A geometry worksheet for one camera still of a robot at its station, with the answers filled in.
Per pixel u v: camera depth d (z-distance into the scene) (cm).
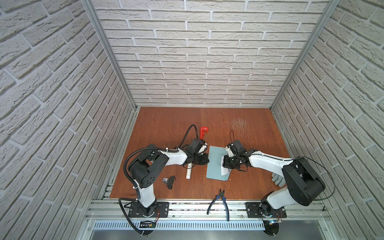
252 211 74
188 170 85
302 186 44
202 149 81
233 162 77
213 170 88
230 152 76
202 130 104
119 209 70
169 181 81
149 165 50
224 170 85
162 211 73
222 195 79
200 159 80
